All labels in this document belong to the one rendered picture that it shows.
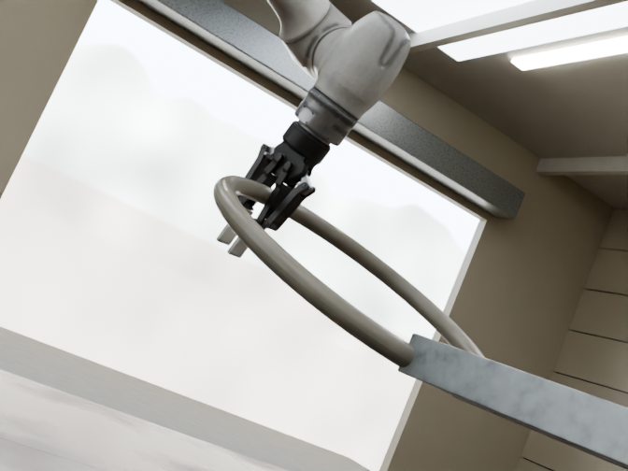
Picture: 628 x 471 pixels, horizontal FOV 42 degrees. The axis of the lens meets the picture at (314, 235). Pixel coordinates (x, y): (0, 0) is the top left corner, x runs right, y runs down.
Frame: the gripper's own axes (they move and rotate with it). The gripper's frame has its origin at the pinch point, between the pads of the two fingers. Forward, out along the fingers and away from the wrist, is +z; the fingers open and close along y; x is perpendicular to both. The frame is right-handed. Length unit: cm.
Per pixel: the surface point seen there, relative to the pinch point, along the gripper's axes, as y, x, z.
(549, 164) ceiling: -332, 706, -85
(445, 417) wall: -234, 691, 186
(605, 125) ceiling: -260, 603, -133
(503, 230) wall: -319, 695, 0
